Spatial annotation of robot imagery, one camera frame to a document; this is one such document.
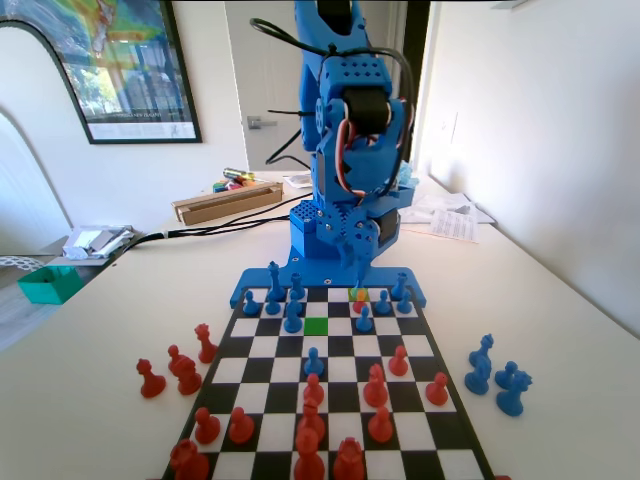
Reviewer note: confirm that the white paper sheet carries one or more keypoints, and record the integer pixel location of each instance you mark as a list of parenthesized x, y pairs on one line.
[(296, 181)]

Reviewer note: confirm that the grey white paper pile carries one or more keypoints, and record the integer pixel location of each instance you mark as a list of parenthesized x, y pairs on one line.
[(95, 240)]

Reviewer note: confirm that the red chess bishop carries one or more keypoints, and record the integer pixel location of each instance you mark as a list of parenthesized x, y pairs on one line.
[(311, 417)]

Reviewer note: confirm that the black framed map poster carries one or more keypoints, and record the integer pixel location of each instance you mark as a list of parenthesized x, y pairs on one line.
[(135, 60)]

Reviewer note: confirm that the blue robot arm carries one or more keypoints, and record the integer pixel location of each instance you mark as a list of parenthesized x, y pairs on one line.
[(355, 70)]

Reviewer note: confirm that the clear plastic bag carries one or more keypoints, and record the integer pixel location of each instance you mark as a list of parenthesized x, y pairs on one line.
[(440, 205)]

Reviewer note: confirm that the long cardboard box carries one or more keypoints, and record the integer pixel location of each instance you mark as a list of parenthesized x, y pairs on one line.
[(225, 207)]

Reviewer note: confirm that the blue geared gripper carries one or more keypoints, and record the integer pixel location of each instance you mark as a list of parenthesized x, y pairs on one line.
[(361, 231)]

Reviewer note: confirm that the red chess rook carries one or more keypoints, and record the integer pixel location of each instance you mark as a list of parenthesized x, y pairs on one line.
[(348, 460), (189, 462)]

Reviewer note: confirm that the blue white cloth bundle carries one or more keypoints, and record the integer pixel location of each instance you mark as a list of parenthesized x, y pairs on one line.
[(407, 175)]

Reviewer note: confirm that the black and white chessboard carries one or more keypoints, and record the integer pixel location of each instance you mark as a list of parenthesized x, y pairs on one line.
[(340, 345)]

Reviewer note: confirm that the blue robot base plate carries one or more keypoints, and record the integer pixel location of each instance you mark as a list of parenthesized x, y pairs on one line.
[(252, 281)]

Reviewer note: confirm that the white dotted object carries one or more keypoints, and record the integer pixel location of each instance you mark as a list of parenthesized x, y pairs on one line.
[(17, 262)]

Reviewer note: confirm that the red chess king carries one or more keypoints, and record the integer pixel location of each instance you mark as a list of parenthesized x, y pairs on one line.
[(206, 347)]

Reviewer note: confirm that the green open box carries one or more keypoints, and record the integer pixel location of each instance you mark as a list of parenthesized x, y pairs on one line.
[(47, 290)]

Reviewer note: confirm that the tall blue chess piece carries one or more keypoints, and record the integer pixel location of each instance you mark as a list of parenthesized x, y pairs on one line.
[(487, 347)]

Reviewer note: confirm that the blue chess knight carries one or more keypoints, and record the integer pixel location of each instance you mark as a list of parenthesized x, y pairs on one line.
[(476, 377), (514, 397)]

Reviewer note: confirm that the printed paper sheet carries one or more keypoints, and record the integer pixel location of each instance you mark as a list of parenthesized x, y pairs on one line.
[(455, 226)]

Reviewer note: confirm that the blue chess rook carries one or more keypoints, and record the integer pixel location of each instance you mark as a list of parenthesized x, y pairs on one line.
[(297, 286), (398, 287)]

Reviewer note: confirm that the yellow green tube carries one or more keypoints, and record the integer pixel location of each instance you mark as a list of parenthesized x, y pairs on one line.
[(239, 174)]

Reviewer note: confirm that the coloured marker pack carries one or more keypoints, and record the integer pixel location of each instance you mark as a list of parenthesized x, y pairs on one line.
[(225, 187)]

